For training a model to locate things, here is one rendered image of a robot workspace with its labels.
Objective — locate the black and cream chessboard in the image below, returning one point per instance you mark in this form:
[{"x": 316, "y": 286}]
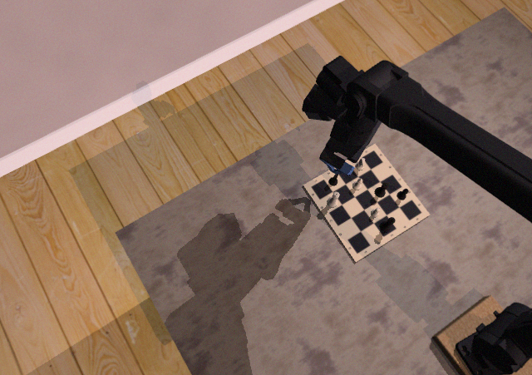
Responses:
[{"x": 351, "y": 219}]

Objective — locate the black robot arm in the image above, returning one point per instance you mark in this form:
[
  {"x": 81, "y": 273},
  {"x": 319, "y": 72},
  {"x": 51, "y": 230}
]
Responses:
[{"x": 386, "y": 93}]

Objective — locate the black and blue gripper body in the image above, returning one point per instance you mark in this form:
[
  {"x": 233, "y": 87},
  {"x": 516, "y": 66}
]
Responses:
[{"x": 352, "y": 150}]

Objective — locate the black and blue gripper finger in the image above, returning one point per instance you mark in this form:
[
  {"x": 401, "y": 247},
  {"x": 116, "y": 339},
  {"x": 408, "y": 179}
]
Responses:
[{"x": 346, "y": 168}]

